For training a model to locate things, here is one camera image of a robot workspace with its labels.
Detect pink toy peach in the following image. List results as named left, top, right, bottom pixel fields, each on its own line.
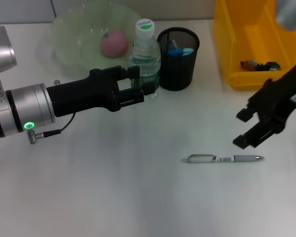
left=100, top=28, right=129, bottom=59

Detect clear green-label water bottle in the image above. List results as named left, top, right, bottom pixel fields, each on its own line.
left=129, top=18, right=162, bottom=98

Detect yellow plastic bin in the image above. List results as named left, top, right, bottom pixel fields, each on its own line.
left=213, top=0, right=296, bottom=91

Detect translucent green fruit bowl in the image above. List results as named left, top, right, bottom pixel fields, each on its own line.
left=48, top=2, right=144, bottom=75

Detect green plastic wrapper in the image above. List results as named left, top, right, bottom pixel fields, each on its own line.
left=239, top=59, right=281, bottom=73

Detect black mesh pen holder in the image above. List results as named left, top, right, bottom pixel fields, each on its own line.
left=157, top=27, right=201, bottom=91

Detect blue plastic scissors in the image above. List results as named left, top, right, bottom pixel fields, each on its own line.
left=169, top=47, right=194, bottom=58

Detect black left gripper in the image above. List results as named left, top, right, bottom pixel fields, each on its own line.
left=46, top=65, right=156, bottom=118

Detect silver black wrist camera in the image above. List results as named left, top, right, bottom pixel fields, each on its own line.
left=0, top=24, right=18, bottom=98

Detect grey ballpoint pen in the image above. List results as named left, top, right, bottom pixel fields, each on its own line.
left=182, top=154, right=265, bottom=164

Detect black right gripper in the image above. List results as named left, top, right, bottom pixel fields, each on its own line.
left=232, top=56, right=296, bottom=150

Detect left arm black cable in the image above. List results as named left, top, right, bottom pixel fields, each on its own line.
left=26, top=112, right=77, bottom=145

